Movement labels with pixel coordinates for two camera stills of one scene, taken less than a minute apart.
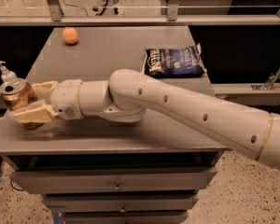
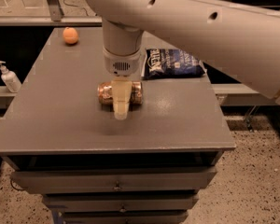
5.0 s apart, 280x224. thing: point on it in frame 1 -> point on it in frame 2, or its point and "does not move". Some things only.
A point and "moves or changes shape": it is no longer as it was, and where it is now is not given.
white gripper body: (65, 99) -> (121, 63)
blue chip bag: (174, 62) does not move
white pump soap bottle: (7, 76) does not move
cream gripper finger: (45, 113) -> (121, 87)
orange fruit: (70, 35) does not move
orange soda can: (17, 92) moves or changes shape
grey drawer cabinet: (89, 171) does not move
